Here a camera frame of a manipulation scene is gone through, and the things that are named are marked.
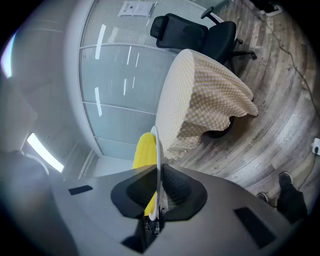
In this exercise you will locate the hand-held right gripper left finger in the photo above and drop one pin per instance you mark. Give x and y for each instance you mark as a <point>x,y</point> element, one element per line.
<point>95,212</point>

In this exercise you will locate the person's black shoe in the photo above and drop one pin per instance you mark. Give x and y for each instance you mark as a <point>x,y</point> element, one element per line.
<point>285,178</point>
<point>262,196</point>

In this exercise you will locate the long ceiling light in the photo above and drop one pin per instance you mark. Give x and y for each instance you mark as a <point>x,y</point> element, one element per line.
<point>45,152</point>

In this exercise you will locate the round checkered table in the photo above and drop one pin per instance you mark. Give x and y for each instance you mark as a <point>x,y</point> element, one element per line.
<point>212,87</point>

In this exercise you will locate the white power strip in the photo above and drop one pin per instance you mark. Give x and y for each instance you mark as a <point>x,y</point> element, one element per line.
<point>317,146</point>

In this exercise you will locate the black office chair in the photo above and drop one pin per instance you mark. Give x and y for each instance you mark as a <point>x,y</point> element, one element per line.
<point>220,40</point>

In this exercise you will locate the white paper notice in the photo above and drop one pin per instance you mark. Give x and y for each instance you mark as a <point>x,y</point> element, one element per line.
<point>136,8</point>

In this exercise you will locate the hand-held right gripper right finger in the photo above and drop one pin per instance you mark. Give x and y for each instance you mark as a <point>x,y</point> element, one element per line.
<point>220,232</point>

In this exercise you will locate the yellow corn cob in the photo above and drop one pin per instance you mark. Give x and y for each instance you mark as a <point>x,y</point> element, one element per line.
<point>145,152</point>

